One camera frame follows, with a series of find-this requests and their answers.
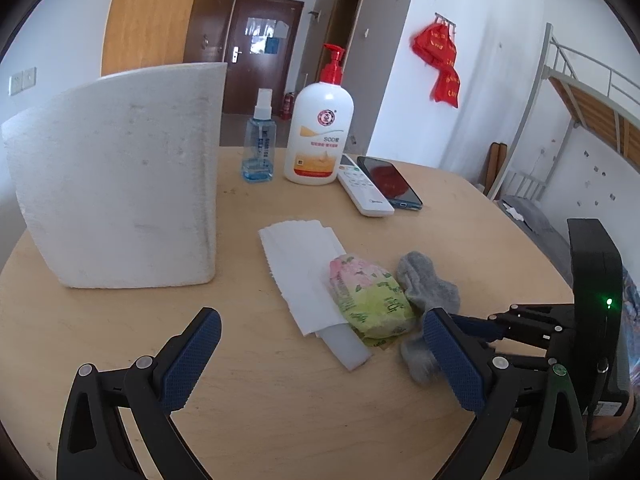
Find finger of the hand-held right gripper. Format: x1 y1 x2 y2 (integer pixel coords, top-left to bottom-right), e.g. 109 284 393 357
449 304 577 347
482 337 551 362

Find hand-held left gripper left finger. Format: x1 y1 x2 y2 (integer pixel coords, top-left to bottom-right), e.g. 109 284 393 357
56 307 222 480

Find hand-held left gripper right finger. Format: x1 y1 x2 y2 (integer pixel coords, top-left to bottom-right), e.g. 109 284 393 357
421 307 590 480

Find grey sock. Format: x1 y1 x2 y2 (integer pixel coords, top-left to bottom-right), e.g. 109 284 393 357
396 251 461 386

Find green tissue pack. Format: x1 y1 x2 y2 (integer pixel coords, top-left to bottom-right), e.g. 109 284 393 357
327 254 417 348

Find white foam sheet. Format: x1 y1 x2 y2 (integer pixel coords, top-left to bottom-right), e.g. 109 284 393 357
315 322 375 372

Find white paper towel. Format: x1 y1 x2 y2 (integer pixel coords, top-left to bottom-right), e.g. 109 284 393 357
257 219 361 337

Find white foam box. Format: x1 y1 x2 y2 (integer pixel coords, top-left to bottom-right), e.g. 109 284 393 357
1 61 228 289

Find person's right hand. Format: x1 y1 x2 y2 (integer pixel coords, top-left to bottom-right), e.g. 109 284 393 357
589 400 632 443

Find grey mattress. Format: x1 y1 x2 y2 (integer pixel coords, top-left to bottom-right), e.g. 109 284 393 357
497 195 573 266

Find brown wooden board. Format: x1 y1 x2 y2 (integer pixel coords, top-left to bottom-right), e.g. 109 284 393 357
486 141 509 198

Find black smartphone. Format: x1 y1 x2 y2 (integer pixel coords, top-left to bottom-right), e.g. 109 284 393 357
356 156 424 211

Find white remote control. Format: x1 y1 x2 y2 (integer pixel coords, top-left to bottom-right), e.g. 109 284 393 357
336 153 396 218

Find blue spray bottle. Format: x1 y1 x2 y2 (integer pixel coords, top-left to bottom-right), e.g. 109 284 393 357
241 87 276 183

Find red hanging bag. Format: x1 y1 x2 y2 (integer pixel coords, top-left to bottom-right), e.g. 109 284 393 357
431 66 462 109
411 21 458 70

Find white lotion pump bottle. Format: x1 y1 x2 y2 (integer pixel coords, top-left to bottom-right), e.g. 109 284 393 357
283 43 355 186

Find brown side door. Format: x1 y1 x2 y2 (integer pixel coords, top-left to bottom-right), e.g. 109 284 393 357
317 0 371 153

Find brown entrance door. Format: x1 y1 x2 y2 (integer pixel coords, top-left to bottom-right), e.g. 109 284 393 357
221 0 306 116

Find white door papers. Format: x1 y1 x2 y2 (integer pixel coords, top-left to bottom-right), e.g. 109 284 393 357
244 16 290 53

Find wooden wardrobe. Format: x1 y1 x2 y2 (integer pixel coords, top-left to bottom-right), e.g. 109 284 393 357
100 0 246 78

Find metal bunk bed frame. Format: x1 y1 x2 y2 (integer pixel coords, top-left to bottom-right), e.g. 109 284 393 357
487 22 640 221

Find double wall socket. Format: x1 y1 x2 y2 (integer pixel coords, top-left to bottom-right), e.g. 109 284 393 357
9 66 38 97

